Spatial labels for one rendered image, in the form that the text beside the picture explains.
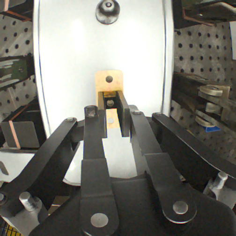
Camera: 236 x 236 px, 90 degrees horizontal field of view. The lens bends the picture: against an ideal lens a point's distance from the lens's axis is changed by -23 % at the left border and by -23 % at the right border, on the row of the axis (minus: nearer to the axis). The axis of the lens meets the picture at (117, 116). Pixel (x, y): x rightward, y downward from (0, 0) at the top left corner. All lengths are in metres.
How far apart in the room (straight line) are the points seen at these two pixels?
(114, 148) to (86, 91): 0.11
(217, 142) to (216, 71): 0.40
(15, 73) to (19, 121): 0.11
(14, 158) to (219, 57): 0.79
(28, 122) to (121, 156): 0.19
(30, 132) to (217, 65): 0.71
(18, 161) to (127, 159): 0.23
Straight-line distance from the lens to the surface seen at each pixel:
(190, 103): 0.26
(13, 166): 0.37
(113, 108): 0.20
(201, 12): 0.29
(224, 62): 0.76
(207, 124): 0.23
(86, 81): 0.23
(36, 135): 0.31
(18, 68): 0.26
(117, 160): 0.30
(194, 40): 0.64
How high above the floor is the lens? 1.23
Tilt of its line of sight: 66 degrees down
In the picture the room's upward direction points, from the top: 165 degrees clockwise
